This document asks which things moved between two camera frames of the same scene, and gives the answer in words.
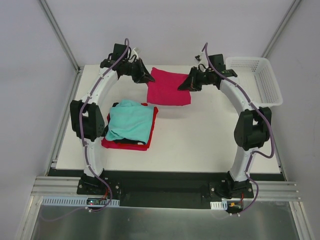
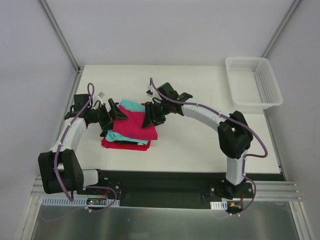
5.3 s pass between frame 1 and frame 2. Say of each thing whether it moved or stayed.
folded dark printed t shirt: stayed
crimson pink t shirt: moved
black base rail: stayed
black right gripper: moved
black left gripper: moved
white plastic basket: stayed
